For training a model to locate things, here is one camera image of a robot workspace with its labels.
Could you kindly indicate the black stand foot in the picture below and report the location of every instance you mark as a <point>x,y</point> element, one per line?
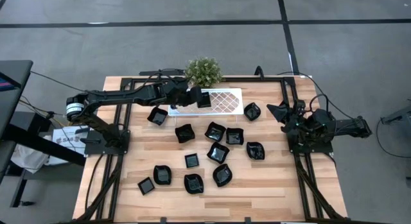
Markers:
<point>19,190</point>

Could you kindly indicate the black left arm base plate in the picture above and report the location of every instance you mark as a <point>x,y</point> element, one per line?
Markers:
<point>96,149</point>

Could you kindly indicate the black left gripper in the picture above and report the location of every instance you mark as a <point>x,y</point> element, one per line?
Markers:
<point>178,94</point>

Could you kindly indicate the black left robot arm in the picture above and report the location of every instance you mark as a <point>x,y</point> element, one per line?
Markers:
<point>122,96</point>

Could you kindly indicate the black table clamp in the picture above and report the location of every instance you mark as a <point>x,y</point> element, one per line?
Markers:
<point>163,220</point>
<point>247,220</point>

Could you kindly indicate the colourful screen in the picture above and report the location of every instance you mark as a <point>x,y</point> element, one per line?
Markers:
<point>4,84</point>

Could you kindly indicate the grey stand leg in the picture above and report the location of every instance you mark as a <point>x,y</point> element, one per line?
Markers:
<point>401,114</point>

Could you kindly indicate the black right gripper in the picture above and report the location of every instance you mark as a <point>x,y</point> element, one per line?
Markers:
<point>297,113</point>

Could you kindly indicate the green potted plant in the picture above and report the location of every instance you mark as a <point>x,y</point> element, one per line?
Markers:
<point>204,71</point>

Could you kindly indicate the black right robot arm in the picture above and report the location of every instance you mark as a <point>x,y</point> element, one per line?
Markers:
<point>350,127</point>

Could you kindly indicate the white printed paper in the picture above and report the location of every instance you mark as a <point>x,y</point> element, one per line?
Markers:
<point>65,140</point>

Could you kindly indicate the white plastic bag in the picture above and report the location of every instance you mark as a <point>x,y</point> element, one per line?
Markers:
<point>29,158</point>

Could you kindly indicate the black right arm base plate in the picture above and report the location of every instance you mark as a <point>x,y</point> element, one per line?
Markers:
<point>324,149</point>

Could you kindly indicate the black side desk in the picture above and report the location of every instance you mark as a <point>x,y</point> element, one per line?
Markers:
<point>14,70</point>

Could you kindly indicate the white lattice raised rack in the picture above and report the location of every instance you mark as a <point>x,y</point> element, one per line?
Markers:
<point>221,114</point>

